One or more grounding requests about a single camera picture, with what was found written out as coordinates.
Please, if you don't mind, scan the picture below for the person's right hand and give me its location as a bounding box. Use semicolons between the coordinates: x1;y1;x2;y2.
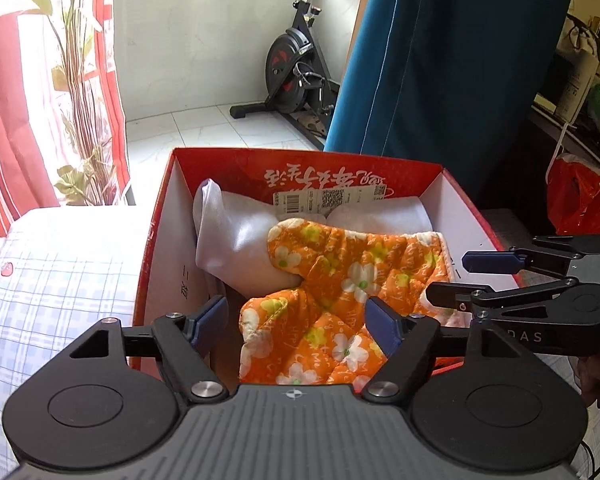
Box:
577;355;600;428

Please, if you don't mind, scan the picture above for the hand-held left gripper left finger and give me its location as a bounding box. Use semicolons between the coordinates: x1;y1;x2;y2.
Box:
69;295;229;403

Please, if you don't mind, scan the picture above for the checked bedsheet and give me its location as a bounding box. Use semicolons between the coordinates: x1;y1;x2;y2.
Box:
0;205;531;466

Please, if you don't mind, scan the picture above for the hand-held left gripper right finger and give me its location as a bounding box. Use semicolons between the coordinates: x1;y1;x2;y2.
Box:
362;296;538;403

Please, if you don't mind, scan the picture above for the black exercise bike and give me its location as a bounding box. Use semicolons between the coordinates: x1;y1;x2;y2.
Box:
230;0;371;151

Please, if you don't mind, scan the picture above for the red plastic bag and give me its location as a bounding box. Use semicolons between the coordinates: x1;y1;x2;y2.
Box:
546;155;600;238

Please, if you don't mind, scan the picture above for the white bottle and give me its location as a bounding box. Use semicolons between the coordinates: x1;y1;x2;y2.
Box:
557;60;599;121

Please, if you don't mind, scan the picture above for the pink printed curtain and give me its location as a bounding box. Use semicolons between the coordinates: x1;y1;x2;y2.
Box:
0;0;132;261

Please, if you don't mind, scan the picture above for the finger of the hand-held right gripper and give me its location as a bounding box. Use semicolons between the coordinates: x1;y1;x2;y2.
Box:
462;247;581;278
426;277;581;321

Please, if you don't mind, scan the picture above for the orange floral oven mitt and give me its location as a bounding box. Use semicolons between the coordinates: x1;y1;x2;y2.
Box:
237;217;456;386

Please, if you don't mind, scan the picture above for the beige drawstring bag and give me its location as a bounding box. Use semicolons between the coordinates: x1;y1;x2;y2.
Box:
560;15;600;63

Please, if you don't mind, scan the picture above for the white wire rack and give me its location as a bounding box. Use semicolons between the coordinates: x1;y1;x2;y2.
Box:
547;120;600;181

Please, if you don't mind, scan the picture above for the blue curtain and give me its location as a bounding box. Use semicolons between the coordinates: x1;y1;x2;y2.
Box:
322;0;581;241

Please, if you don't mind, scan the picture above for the white cloth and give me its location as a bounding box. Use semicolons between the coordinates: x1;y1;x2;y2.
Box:
194;178;303;295

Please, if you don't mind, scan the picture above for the red cardboard box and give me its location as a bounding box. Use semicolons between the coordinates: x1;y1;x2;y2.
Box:
130;147;526;396

